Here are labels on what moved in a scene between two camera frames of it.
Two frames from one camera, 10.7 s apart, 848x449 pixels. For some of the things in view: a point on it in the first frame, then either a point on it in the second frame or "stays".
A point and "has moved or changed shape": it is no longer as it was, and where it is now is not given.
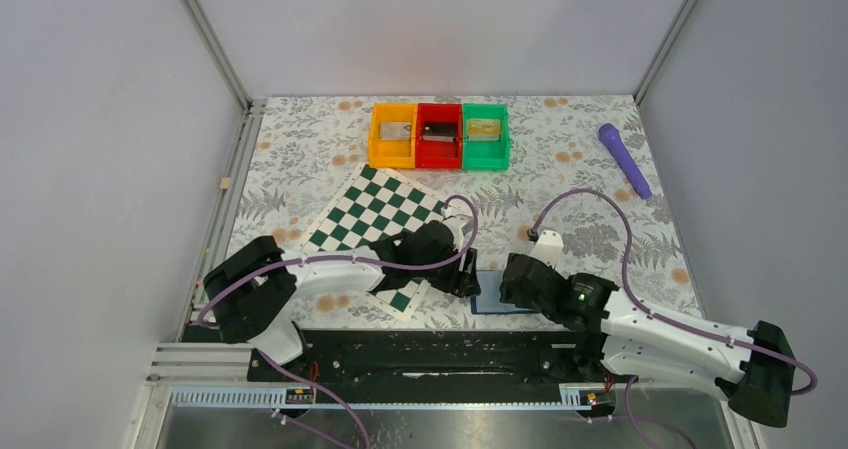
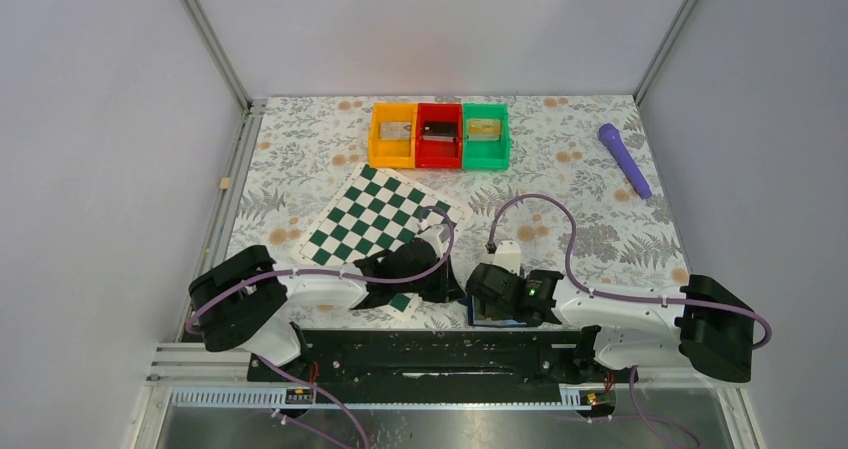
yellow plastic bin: [393, 153] stays
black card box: [439, 131] stays
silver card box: [396, 130] stays
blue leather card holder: [488, 301] has moved or changed shape
